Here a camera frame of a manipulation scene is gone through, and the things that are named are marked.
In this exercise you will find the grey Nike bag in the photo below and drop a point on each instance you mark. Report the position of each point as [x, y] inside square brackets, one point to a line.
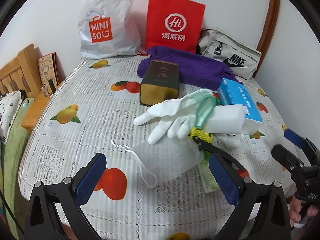
[219, 45]

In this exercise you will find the dotted white pillow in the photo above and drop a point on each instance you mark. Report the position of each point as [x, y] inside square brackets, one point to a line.
[10, 104]

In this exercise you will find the brown patterned book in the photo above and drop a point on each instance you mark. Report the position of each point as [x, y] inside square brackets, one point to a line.
[47, 69]

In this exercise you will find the person's right hand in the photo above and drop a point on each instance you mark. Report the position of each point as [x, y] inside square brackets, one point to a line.
[295, 208]

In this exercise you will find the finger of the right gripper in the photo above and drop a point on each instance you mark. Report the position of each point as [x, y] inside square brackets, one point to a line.
[307, 146]
[286, 159]

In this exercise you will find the yellow mesh pouch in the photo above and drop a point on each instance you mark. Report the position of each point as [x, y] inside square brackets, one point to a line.
[201, 134]

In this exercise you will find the wooden bed headboard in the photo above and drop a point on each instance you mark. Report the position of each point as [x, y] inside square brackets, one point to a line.
[22, 73]

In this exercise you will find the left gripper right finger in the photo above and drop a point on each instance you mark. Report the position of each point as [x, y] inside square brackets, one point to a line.
[272, 220]

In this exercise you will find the purple towel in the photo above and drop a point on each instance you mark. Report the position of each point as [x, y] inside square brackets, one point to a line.
[196, 70]

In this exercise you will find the white glove with green cuff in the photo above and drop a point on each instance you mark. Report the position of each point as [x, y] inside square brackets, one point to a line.
[178, 116]

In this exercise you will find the white Miniso plastic bag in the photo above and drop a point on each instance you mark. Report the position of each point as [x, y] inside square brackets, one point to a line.
[107, 29]

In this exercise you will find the blue tissue pack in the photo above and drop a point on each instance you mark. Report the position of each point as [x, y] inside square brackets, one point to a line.
[234, 93]

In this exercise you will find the dark green tea tin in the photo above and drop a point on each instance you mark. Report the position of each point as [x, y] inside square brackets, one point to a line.
[160, 82]

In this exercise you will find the fruit print tablecloth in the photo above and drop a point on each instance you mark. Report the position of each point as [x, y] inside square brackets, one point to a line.
[92, 108]

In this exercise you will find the small glass cup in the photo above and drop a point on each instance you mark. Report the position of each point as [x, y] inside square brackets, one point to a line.
[45, 91]

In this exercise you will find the wooden bedside table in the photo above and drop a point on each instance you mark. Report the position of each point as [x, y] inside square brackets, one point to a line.
[34, 112]

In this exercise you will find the red paper shopping bag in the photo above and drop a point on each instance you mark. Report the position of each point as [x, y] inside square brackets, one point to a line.
[174, 24]

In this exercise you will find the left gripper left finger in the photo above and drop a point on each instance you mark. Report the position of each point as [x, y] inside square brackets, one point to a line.
[43, 221]

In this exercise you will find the white sponge block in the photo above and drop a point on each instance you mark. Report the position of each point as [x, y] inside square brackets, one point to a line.
[225, 119]

